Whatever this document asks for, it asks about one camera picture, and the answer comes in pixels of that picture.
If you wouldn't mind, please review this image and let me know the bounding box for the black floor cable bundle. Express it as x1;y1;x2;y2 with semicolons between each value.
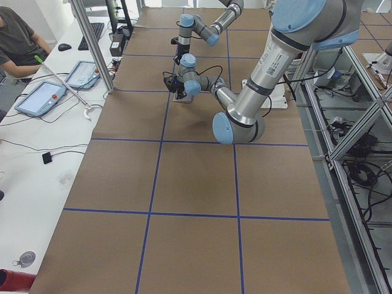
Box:
324;116;392;233

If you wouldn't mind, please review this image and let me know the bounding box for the aluminium frame post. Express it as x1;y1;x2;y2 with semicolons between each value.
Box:
69;0;114;94

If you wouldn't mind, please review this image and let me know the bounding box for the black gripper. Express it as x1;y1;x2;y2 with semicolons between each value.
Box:
175;81;188;100
173;44;190;63

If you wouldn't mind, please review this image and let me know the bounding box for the seated person in dark shirt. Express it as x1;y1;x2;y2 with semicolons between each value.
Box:
1;6;51;78

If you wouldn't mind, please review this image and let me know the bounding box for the grabber stick with green handle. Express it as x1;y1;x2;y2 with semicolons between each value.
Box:
34;55;93;121

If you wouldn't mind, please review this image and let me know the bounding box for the pink and grey towel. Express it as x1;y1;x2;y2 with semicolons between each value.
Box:
172;93;194;104

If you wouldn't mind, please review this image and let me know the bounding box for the blue teach pendant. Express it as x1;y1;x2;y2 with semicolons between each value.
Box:
14;81;67;117
65;61;100;90

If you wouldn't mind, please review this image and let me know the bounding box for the near blue teach pendant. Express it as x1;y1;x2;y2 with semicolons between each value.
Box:
14;81;67;117

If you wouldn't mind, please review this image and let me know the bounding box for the black monitor stand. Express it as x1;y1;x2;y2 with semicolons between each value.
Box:
105;0;134;37

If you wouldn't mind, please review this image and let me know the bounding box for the round metal disc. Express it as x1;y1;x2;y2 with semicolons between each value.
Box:
12;251;36;268

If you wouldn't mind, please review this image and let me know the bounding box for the black computer mouse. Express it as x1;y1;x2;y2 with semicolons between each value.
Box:
58;43;72;51

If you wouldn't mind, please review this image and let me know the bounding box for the small black square pad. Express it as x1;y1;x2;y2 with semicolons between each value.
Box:
42;152;53;165

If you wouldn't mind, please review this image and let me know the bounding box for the red object at corner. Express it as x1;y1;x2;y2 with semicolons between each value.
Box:
0;269;36;293

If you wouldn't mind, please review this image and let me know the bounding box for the far blue teach pendant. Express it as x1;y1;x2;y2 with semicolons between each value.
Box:
65;61;100;90

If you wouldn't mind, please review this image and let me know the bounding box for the black power adapter box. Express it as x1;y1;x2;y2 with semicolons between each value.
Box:
110;26;130;57

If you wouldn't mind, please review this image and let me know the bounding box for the black keyboard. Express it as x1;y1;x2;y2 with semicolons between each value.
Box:
77;22;105;51

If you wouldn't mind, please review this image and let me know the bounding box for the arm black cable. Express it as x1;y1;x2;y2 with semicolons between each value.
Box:
162;64;273;118

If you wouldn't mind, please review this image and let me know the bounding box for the aluminium side frame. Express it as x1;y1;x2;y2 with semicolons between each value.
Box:
290;18;392;294

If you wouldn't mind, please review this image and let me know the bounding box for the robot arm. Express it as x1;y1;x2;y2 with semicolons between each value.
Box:
164;0;363;145
171;0;244;65

